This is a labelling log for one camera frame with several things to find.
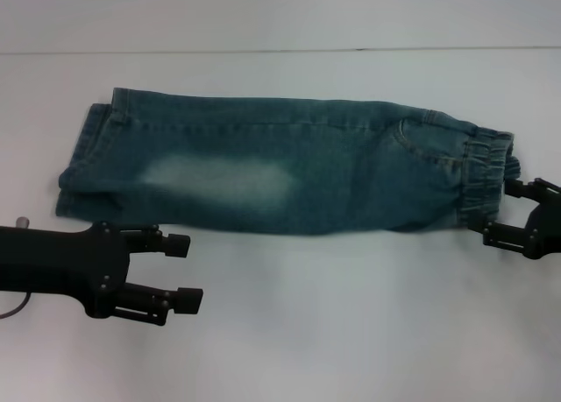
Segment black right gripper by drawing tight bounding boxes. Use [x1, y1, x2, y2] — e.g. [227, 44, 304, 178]
[467, 178, 561, 262]

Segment blue denim shorts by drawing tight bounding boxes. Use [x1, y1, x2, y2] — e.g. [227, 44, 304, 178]
[54, 86, 522, 238]

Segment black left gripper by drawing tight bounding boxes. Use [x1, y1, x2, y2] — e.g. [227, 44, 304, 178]
[0, 220, 193, 321]

